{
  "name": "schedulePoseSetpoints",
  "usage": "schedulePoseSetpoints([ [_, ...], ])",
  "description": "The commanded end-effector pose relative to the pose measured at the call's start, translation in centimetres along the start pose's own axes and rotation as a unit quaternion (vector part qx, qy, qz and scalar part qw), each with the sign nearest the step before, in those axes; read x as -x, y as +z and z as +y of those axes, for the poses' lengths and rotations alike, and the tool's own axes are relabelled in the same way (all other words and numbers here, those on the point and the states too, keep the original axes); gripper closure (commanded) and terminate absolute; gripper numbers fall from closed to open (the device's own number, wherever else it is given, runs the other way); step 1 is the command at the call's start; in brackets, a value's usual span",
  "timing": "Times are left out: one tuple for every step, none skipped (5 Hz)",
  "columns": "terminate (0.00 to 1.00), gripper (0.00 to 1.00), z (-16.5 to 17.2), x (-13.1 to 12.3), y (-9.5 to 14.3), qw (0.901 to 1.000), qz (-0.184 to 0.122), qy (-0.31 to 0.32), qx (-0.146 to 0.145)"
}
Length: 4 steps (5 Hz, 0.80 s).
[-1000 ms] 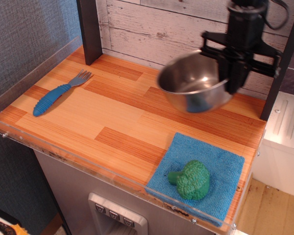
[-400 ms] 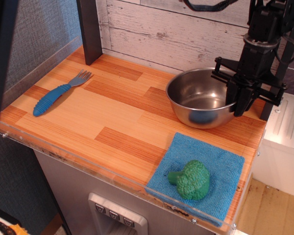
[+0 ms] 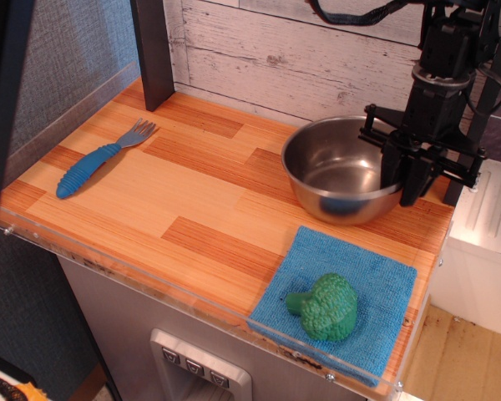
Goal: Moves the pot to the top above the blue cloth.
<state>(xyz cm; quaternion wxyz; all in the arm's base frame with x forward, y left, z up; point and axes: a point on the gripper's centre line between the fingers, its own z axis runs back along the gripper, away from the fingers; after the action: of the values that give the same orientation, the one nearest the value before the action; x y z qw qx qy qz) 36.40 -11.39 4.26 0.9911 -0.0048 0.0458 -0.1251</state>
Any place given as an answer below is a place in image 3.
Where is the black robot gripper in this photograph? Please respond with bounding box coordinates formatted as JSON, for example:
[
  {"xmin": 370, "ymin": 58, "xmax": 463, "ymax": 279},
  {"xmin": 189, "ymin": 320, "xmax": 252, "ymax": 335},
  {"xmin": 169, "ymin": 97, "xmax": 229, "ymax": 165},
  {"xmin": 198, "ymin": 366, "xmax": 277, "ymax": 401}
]
[{"xmin": 357, "ymin": 69, "xmax": 487, "ymax": 208}]

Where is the stainless steel pot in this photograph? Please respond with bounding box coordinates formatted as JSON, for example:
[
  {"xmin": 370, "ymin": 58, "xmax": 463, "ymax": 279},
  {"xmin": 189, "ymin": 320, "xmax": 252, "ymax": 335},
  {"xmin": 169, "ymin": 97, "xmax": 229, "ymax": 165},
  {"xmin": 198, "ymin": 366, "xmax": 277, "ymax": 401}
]
[{"xmin": 281, "ymin": 116, "xmax": 402, "ymax": 226}]

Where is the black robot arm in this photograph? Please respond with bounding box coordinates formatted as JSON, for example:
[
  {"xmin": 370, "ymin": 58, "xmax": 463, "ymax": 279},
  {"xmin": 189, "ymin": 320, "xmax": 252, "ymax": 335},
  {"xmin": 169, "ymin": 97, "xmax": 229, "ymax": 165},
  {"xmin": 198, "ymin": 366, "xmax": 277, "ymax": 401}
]
[{"xmin": 360, "ymin": 1, "xmax": 501, "ymax": 206}]

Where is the blue terry cloth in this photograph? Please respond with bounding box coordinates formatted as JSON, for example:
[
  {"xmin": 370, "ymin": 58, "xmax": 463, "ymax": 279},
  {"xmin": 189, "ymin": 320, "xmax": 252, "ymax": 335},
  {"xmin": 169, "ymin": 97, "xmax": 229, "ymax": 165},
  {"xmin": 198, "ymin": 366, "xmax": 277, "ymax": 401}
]
[{"xmin": 248, "ymin": 226, "xmax": 418, "ymax": 388}]

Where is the white ribbed cabinet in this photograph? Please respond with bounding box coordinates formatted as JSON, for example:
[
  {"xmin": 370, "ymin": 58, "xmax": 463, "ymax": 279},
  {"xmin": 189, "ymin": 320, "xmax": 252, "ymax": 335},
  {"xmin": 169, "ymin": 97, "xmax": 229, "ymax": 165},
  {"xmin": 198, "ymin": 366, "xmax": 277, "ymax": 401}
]
[{"xmin": 429, "ymin": 160, "xmax": 501, "ymax": 334}]

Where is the green plastic broccoli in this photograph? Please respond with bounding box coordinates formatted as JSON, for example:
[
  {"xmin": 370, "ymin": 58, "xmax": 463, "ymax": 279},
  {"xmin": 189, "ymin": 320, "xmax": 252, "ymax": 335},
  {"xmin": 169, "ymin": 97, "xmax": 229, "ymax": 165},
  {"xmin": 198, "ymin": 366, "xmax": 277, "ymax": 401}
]
[{"xmin": 286, "ymin": 273, "xmax": 358, "ymax": 342}]

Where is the grey toy fridge cabinet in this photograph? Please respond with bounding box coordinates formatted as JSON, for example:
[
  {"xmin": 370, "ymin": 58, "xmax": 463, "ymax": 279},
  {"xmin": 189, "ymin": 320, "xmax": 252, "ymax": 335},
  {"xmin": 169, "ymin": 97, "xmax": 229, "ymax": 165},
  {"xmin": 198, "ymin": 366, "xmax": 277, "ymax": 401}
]
[{"xmin": 56, "ymin": 255, "xmax": 384, "ymax": 401}]

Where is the clear acrylic table guard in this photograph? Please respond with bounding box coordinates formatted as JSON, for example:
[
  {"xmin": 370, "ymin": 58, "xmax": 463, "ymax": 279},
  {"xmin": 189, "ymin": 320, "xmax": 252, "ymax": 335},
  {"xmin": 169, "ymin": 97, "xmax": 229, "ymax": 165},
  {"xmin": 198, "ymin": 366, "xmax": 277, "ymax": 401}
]
[{"xmin": 0, "ymin": 81, "xmax": 453, "ymax": 398}]

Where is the yellow black object corner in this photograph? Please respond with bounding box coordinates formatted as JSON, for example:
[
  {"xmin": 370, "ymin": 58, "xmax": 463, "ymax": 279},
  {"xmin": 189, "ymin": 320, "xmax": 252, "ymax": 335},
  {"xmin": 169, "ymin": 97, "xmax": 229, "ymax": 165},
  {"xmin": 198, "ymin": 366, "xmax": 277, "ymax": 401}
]
[{"xmin": 0, "ymin": 358, "xmax": 48, "ymax": 401}]

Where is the right dark vertical post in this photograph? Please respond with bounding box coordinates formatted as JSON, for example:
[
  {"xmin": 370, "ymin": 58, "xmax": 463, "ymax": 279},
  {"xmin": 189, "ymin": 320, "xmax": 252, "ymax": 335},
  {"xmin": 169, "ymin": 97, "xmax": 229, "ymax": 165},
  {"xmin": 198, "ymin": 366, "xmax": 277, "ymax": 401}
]
[{"xmin": 443, "ymin": 0, "xmax": 501, "ymax": 206}]

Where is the dark vertical post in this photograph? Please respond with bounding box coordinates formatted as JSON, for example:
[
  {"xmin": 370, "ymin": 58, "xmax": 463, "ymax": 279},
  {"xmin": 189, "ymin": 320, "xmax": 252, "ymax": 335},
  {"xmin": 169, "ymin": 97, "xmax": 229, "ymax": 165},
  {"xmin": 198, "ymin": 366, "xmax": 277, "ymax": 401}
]
[
  {"xmin": 443, "ymin": 0, "xmax": 501, "ymax": 206},
  {"xmin": 130, "ymin": 0, "xmax": 175, "ymax": 111}
]

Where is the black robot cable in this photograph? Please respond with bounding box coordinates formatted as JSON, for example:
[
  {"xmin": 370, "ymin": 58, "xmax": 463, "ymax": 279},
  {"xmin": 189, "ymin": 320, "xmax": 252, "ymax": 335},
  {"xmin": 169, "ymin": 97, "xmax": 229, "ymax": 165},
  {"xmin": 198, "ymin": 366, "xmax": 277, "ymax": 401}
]
[{"xmin": 304, "ymin": 0, "xmax": 427, "ymax": 26}]

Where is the left dark vertical post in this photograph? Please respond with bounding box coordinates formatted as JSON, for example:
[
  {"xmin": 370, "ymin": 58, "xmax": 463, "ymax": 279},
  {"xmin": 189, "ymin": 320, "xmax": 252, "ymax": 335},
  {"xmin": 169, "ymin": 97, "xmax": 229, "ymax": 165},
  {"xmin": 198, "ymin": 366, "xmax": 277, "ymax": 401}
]
[{"xmin": 130, "ymin": 0, "xmax": 175, "ymax": 111}]

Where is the blue handled metal fork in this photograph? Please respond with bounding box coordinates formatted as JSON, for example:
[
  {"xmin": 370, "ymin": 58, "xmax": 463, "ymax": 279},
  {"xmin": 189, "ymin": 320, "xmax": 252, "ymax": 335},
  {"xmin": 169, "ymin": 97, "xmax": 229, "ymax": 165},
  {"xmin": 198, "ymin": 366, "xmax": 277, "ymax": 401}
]
[{"xmin": 56, "ymin": 119, "xmax": 156, "ymax": 199}]

